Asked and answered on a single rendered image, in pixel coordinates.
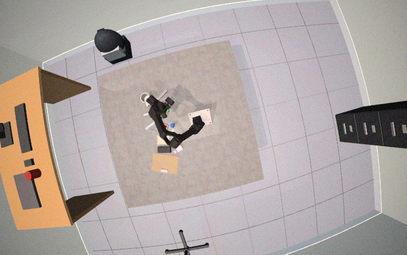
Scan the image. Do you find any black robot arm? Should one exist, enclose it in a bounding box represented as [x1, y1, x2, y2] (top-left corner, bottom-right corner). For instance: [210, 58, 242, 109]
[146, 95, 205, 149]

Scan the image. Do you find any cream paper card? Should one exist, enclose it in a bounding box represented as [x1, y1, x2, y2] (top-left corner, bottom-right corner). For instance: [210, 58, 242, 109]
[157, 136, 166, 145]

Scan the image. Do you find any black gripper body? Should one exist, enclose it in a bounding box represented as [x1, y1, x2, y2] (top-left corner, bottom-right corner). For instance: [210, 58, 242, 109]
[160, 97, 174, 116]

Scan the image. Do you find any white mug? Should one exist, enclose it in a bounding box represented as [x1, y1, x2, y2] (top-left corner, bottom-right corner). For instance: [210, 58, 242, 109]
[140, 93, 150, 107]

